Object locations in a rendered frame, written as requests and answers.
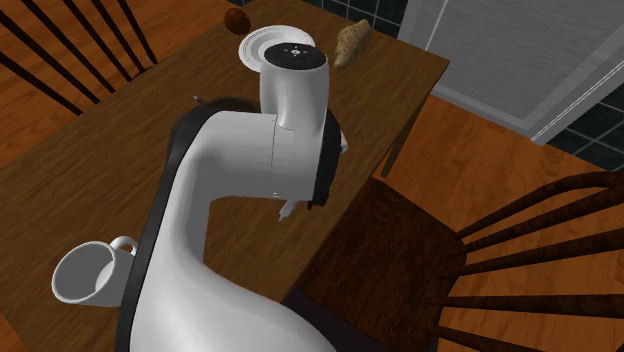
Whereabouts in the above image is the dark brown wooden chair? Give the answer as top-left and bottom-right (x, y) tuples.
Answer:
(296, 170), (624, 352)

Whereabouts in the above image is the tan sweet potato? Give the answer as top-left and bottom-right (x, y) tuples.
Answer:
(332, 18), (374, 73)

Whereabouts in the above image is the white plate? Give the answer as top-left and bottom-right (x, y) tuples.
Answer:
(237, 25), (317, 74)

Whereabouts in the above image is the brown round fruit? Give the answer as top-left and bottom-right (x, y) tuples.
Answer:
(223, 7), (252, 36)

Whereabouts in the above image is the brown wooden table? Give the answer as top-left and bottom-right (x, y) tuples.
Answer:
(0, 0), (451, 352)

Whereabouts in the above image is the grey panelled door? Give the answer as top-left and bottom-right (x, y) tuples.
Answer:
(397, 0), (624, 146)

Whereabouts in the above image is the white mug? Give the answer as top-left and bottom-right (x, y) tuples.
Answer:
(50, 235), (139, 308)

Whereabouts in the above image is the black spindle-back chair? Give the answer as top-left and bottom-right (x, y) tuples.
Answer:
(0, 0), (160, 117)

